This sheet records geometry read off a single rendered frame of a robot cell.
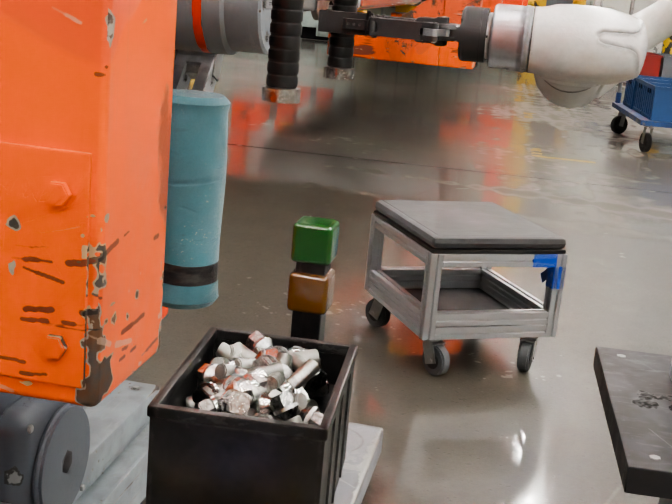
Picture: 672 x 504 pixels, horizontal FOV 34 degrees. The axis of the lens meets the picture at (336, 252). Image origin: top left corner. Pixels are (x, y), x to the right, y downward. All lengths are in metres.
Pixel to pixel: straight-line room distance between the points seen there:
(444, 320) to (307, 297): 1.48
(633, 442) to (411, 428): 0.78
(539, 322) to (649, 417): 0.98
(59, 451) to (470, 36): 0.76
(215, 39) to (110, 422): 0.60
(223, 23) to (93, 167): 0.52
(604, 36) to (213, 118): 0.54
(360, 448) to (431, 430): 1.21
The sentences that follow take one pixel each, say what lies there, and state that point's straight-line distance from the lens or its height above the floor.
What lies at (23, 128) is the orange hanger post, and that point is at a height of 0.75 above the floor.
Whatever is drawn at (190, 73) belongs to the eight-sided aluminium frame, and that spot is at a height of 0.73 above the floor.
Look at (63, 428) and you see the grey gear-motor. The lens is 1.29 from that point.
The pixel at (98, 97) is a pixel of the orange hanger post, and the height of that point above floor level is 0.78.
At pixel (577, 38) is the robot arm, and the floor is 0.84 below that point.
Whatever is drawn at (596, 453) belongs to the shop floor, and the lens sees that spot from 2.30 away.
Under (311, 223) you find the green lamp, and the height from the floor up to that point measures 0.66.
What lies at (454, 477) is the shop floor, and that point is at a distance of 2.09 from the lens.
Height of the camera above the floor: 0.90
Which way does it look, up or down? 14 degrees down
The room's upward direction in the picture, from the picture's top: 5 degrees clockwise
